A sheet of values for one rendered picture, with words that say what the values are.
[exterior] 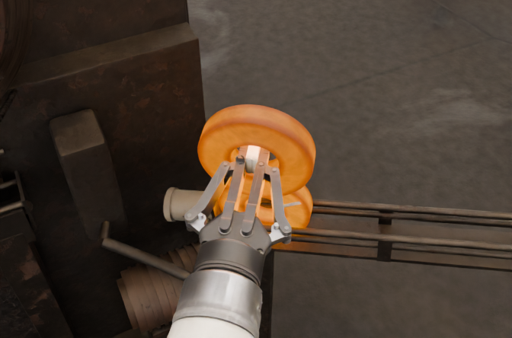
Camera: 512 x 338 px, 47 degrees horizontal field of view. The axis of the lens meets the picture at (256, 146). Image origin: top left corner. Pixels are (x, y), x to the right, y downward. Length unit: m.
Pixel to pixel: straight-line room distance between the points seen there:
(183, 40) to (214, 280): 0.53
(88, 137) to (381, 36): 1.79
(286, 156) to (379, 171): 1.27
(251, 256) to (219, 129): 0.18
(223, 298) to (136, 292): 0.53
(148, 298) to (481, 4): 2.20
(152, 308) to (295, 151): 0.49
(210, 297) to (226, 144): 0.23
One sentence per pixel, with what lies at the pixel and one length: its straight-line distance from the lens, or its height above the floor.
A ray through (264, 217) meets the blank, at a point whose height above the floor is 0.67.
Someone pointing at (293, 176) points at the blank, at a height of 0.89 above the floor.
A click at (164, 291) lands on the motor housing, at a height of 0.52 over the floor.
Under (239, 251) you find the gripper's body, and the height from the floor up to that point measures 0.95.
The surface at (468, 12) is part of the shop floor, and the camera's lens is 2.84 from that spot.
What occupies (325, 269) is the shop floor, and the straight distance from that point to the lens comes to 1.75.
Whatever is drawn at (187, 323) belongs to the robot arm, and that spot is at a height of 0.95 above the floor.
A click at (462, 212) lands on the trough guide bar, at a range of 1.02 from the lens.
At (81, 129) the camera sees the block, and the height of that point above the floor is 0.80.
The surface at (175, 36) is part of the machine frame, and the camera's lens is 1.05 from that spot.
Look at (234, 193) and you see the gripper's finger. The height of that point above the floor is 0.93.
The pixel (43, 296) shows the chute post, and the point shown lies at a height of 0.45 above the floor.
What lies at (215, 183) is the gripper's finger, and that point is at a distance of 0.72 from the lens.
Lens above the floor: 1.48
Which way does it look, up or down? 46 degrees down
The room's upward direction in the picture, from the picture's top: straight up
